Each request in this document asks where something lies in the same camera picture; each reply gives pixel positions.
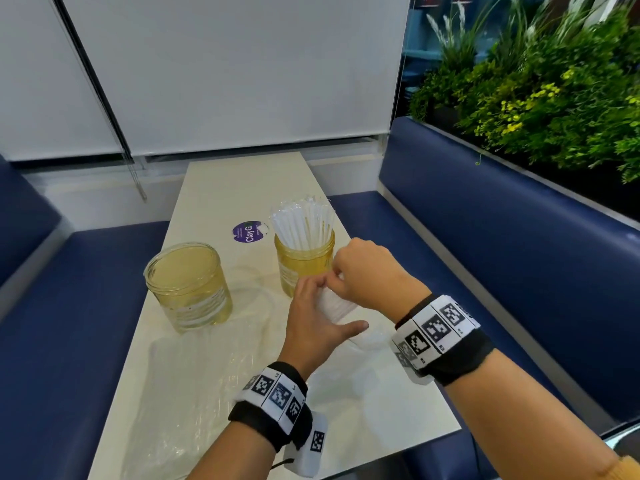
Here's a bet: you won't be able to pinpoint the person's left hand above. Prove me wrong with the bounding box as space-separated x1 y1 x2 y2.
276 274 370 381

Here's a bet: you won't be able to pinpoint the person's right hand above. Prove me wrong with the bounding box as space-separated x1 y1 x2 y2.
325 238 432 324

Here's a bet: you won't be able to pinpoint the bundle of white straws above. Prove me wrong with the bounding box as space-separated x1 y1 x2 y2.
318 286 359 324

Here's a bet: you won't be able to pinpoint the person's right forearm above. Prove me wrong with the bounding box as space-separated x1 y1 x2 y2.
444 347 621 480

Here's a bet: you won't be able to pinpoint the person's left forearm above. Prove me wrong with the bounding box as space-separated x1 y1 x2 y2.
187 420 277 480

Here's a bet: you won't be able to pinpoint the yellow glass jar holding straws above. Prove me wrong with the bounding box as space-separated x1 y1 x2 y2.
274 230 336 299

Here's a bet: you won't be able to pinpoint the bunch of wrapped straws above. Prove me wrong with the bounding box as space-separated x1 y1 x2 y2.
269 196 336 251

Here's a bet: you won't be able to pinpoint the black wristband with marker tags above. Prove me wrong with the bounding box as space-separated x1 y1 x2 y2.
389 294 496 387
228 361 329 478

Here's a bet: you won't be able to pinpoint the round purple sticker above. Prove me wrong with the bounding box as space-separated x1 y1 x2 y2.
232 221 270 244

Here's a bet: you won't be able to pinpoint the empty yellow glass jar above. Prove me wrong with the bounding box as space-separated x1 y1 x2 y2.
143 242 234 334

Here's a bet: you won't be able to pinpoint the clear plastic bag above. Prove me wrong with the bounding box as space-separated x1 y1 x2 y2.
119 282 398 480

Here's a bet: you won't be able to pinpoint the blue padded bench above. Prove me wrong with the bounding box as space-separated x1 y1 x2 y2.
0 155 171 480
327 116 640 480

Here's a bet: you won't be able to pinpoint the white roller blind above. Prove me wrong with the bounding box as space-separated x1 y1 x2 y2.
60 0 412 157
0 0 124 162

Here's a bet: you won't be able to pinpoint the blind pull wand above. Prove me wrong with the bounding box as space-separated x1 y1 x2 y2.
120 122 149 203

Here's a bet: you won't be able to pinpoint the green plants with yellow flowers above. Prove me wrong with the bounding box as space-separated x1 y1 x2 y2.
407 0 640 185

